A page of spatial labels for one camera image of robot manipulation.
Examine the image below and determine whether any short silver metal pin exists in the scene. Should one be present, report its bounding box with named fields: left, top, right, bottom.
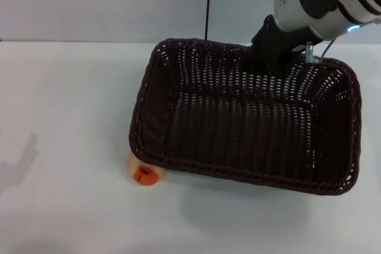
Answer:
left=305, top=41, right=314, bottom=65

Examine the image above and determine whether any cream peach with orange spot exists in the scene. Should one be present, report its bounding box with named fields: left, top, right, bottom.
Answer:
left=126, top=152, right=166, bottom=187

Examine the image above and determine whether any black vertical cable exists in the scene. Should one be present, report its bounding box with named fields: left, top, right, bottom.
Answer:
left=204, top=0, right=213, bottom=41

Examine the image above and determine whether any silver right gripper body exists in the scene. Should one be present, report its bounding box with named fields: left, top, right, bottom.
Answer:
left=273, top=0, right=352, bottom=45

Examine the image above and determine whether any thin pale cable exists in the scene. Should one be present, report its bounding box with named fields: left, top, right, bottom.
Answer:
left=318, top=17, right=381, bottom=62

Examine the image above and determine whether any dark brown woven basket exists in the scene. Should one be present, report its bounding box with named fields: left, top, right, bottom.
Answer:
left=128, top=38, right=363, bottom=197

